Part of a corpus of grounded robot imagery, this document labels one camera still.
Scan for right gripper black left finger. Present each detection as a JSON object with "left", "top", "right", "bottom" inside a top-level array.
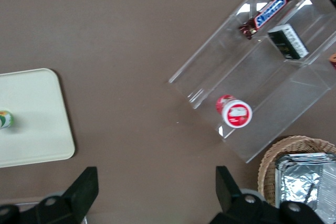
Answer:
[{"left": 36, "top": 166, "right": 99, "bottom": 224}]

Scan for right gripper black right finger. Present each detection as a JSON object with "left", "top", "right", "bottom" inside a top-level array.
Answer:
[{"left": 209, "top": 165, "right": 266, "bottom": 224}]

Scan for green gum bottle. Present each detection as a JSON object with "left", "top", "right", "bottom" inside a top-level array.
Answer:
[{"left": 0, "top": 110, "right": 14, "bottom": 130}]

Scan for red gum bottle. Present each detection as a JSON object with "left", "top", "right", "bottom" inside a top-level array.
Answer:
[{"left": 215, "top": 94, "right": 253, "bottom": 129}]

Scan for beige plastic tray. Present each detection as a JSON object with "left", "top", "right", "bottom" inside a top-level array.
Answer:
[{"left": 0, "top": 68, "right": 76, "bottom": 168}]

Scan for light wicker basket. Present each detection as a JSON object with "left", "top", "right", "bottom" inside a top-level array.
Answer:
[{"left": 257, "top": 135, "right": 336, "bottom": 209}]

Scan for silver foil packet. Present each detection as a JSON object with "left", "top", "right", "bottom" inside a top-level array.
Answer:
[{"left": 274, "top": 152, "right": 336, "bottom": 209}]

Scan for clear acrylic stepped display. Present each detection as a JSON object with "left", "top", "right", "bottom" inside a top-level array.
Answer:
[{"left": 167, "top": 0, "right": 336, "bottom": 164}]

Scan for Snickers chocolate bar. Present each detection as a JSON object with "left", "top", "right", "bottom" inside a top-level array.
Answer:
[{"left": 238, "top": 0, "right": 296, "bottom": 40}]

